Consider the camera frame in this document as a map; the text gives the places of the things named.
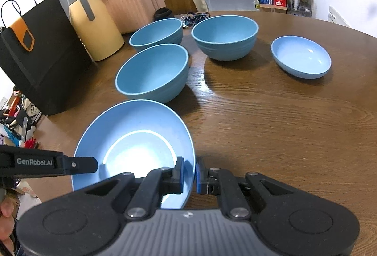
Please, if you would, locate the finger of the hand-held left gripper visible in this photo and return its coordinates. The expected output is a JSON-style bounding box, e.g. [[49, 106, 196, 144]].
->
[[63, 157, 99, 176]]

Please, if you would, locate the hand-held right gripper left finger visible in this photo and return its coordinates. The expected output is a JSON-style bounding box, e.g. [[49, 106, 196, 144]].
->
[[84, 157, 185, 219]]

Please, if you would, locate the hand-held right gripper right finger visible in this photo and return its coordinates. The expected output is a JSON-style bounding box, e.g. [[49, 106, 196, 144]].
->
[[196, 156, 295, 219]]

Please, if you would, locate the small blue plate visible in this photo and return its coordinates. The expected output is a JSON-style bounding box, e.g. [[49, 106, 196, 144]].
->
[[271, 36, 332, 80], [71, 99, 196, 210]]

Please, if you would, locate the blue ribbed bowl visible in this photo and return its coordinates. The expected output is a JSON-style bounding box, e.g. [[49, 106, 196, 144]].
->
[[191, 15, 260, 61], [129, 18, 184, 53], [115, 43, 189, 105]]

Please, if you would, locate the person's left hand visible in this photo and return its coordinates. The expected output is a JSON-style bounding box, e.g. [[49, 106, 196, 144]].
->
[[0, 201, 20, 256]]

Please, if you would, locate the black paper bag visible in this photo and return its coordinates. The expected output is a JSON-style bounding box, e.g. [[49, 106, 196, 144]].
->
[[0, 0, 93, 116]]

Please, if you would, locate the yellow thermos jug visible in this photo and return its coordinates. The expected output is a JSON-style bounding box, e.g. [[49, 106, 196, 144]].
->
[[63, 0, 126, 62]]

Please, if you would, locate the black cup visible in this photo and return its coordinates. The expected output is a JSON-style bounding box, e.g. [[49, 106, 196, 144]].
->
[[154, 8, 171, 21]]

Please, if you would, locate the pink ribbed suitcase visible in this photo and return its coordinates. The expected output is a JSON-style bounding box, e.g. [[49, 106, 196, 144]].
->
[[97, 0, 167, 35]]

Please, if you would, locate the brown cardboard box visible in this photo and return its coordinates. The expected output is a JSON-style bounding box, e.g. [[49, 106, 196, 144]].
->
[[259, 4, 287, 13]]

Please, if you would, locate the white flat panel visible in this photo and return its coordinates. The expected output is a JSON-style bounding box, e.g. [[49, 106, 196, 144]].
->
[[328, 5, 352, 28]]

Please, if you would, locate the blue lanyard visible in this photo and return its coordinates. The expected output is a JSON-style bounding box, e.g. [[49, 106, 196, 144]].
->
[[180, 13, 211, 28]]

